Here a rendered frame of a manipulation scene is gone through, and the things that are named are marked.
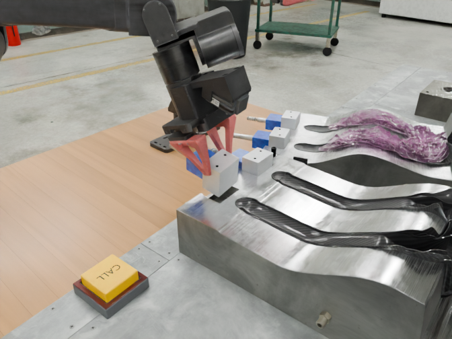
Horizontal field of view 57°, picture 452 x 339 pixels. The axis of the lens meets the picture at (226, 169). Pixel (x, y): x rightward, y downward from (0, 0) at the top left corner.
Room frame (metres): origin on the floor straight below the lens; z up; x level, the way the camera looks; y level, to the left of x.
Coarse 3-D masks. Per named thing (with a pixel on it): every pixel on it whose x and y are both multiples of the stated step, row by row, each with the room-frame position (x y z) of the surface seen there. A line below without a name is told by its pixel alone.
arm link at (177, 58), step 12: (180, 36) 0.61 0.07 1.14; (192, 36) 0.60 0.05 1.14; (168, 48) 0.58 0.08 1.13; (180, 48) 0.59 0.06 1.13; (156, 60) 0.59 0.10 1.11; (168, 60) 0.58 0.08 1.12; (180, 60) 0.58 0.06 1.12; (192, 60) 0.60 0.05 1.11; (204, 60) 0.60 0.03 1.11; (168, 72) 0.58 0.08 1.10; (180, 72) 0.58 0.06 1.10; (192, 72) 0.59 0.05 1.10
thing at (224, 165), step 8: (224, 152) 0.60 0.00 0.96; (200, 160) 0.60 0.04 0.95; (216, 160) 0.58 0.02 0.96; (224, 160) 0.58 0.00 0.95; (232, 160) 0.58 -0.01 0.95; (192, 168) 0.59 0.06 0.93; (216, 168) 0.56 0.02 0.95; (224, 168) 0.56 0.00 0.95; (232, 168) 0.58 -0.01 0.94; (200, 176) 0.59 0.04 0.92; (208, 176) 0.57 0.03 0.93; (216, 176) 0.56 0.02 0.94; (224, 176) 0.56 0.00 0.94; (232, 176) 0.58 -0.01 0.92; (208, 184) 0.57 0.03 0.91; (216, 184) 0.56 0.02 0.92; (224, 184) 0.57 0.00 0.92; (232, 184) 0.59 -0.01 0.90; (216, 192) 0.56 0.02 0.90
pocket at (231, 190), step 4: (232, 188) 0.60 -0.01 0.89; (236, 188) 0.60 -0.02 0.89; (224, 192) 0.62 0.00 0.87; (228, 192) 0.61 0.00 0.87; (232, 192) 0.60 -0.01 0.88; (208, 196) 0.59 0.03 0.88; (212, 196) 0.60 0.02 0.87; (216, 196) 0.61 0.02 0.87; (220, 196) 0.61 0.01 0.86; (224, 196) 0.61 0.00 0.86; (228, 196) 0.61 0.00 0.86; (216, 200) 0.60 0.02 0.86; (220, 200) 0.60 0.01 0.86
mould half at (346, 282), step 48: (240, 192) 0.58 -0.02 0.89; (288, 192) 0.59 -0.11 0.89; (336, 192) 0.59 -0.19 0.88; (384, 192) 0.57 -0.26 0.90; (432, 192) 0.52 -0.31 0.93; (192, 240) 0.52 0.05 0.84; (240, 240) 0.47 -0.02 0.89; (288, 240) 0.47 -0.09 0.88; (288, 288) 0.41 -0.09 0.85; (336, 288) 0.37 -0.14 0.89; (384, 288) 0.33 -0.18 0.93; (432, 288) 0.33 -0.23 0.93; (336, 336) 0.36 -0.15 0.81; (384, 336) 0.32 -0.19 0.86; (432, 336) 0.32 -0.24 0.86
